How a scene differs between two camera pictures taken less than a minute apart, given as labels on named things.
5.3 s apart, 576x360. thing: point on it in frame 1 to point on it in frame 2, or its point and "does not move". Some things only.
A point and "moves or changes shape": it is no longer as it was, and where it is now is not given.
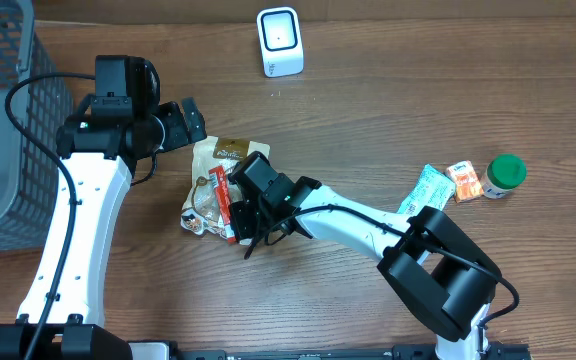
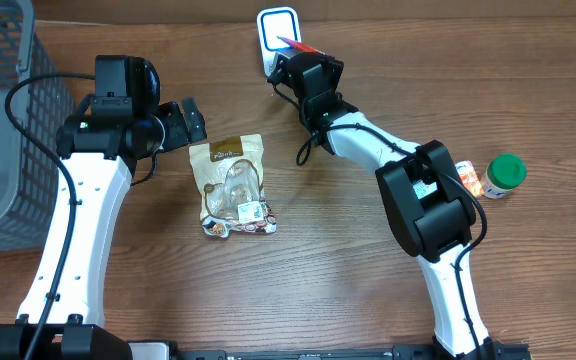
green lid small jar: (504, 173) does not move
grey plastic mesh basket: (13, 184) does not move
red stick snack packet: (218, 176) to (301, 46)
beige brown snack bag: (202, 214) moves or changes shape
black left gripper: (183, 126) does not move
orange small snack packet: (466, 182) does not move
